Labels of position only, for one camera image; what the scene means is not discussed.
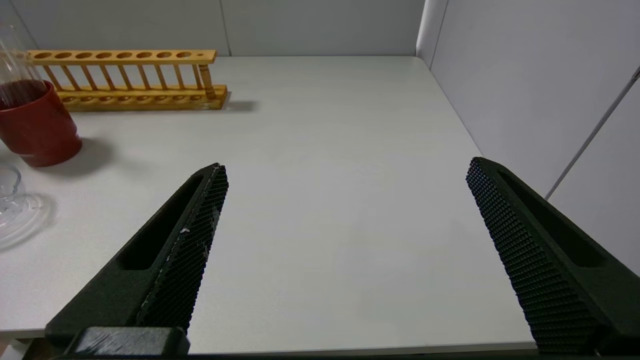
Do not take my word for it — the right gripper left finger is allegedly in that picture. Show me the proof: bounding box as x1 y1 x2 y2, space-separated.
45 163 229 346

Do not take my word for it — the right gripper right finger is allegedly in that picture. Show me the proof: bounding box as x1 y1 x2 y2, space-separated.
466 157 640 354

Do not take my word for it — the wooden test tube rack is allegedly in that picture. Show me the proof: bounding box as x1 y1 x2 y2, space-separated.
27 49 229 112

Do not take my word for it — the empty glass test tube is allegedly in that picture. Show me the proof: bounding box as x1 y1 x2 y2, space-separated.
0 25 48 106

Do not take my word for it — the clear glass beaker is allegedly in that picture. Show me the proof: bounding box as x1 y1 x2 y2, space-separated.
0 164 26 236

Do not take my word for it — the red plastic cup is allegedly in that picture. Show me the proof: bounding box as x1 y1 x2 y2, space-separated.
0 80 83 168

